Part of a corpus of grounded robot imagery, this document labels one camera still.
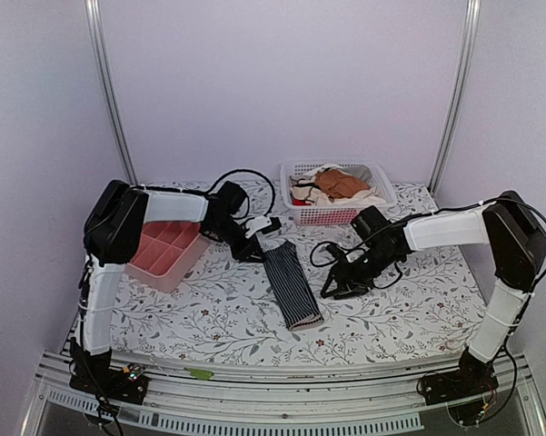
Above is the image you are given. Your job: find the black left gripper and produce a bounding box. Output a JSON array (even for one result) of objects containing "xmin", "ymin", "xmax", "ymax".
[{"xmin": 207, "ymin": 216, "xmax": 265, "ymax": 263}]

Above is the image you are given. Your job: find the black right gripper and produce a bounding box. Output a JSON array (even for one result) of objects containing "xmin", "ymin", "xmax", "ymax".
[{"xmin": 321, "ymin": 244, "xmax": 399, "ymax": 300}]

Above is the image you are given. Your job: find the navy striped underwear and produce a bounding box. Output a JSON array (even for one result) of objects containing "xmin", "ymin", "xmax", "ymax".
[{"xmin": 263, "ymin": 241, "xmax": 324, "ymax": 332}]

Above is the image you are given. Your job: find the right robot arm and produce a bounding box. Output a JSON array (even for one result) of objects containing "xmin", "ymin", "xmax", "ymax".
[{"xmin": 321, "ymin": 191, "xmax": 546, "ymax": 396}]

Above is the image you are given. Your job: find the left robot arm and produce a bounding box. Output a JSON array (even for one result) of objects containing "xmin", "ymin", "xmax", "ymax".
[{"xmin": 75, "ymin": 180, "xmax": 264, "ymax": 356}]

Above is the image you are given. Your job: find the pink plastic divider box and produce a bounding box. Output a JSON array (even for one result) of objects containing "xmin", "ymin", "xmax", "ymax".
[{"xmin": 124, "ymin": 222, "xmax": 210, "ymax": 292}]

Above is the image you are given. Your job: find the floral table mat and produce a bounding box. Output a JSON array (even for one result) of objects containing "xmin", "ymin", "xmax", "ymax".
[{"xmin": 76, "ymin": 180, "xmax": 499, "ymax": 367}]

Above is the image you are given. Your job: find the white plastic laundry basket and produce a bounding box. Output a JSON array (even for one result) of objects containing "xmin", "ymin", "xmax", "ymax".
[{"xmin": 280, "ymin": 160, "xmax": 397, "ymax": 225}]

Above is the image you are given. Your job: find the pile of clothes in basket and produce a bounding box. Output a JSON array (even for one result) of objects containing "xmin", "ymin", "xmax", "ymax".
[{"xmin": 289, "ymin": 163, "xmax": 386, "ymax": 207}]

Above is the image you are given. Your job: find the green leaf scrap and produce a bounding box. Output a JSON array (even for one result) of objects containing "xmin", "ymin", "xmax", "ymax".
[{"xmin": 185, "ymin": 368, "xmax": 213, "ymax": 381}]

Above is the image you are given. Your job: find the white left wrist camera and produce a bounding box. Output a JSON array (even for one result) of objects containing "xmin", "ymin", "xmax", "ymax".
[{"xmin": 243, "ymin": 215, "xmax": 281, "ymax": 239}]

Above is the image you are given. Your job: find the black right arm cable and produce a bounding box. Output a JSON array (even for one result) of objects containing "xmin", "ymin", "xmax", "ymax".
[{"xmin": 309, "ymin": 240, "xmax": 369, "ymax": 269}]

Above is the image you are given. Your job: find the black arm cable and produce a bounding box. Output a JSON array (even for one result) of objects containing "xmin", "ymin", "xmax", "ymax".
[
  {"xmin": 309, "ymin": 240, "xmax": 369, "ymax": 269},
  {"xmin": 207, "ymin": 168, "xmax": 277, "ymax": 219}
]

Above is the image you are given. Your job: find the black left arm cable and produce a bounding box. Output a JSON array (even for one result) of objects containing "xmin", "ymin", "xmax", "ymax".
[{"xmin": 207, "ymin": 168, "xmax": 277, "ymax": 219}]

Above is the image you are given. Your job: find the front aluminium rail base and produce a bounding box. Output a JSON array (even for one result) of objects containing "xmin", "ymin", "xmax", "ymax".
[{"xmin": 21, "ymin": 352, "xmax": 546, "ymax": 435}]

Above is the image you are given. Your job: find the left aluminium frame post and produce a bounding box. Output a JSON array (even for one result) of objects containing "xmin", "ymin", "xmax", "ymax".
[{"xmin": 84, "ymin": 0, "xmax": 139, "ymax": 184}]

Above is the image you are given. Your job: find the aluminium frame post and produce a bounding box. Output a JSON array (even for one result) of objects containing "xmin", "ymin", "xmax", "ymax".
[
  {"xmin": 428, "ymin": 0, "xmax": 481, "ymax": 197},
  {"xmin": 84, "ymin": 0, "xmax": 139, "ymax": 184}
]

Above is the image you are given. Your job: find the right aluminium frame post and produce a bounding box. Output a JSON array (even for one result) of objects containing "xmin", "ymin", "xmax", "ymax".
[{"xmin": 428, "ymin": 0, "xmax": 481, "ymax": 197}]

